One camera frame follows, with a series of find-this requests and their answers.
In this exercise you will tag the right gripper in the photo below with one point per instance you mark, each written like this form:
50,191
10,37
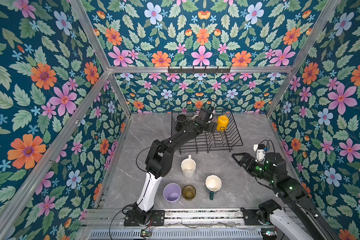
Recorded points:
246,158

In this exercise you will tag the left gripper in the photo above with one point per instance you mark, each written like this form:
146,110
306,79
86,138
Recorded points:
205,117

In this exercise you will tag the yellow mug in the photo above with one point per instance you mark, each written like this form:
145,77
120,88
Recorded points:
222,123

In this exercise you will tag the black mug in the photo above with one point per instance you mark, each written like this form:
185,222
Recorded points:
181,121

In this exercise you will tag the cream mug green handle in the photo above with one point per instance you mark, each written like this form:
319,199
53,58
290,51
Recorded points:
213,184

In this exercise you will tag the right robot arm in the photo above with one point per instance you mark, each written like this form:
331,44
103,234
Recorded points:
273,170

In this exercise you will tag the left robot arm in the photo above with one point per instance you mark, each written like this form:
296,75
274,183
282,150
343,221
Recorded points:
160,158

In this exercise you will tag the olive green glass cup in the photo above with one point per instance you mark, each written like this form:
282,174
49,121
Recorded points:
189,192

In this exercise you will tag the lilac plastic cup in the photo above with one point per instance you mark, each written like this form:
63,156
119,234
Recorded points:
172,193

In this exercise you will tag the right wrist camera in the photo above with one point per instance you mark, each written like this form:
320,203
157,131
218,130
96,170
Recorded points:
260,152

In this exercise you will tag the black wire dish rack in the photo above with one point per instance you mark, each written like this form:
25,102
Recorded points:
224,140

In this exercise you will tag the black wall hook rail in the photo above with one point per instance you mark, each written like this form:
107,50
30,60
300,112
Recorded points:
198,70

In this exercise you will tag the cream mug with handle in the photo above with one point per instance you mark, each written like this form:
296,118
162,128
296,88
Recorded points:
188,167

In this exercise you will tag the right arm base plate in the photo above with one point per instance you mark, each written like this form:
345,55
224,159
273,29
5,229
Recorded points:
255,216

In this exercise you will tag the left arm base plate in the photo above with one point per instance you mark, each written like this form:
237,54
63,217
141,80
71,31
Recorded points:
153,218

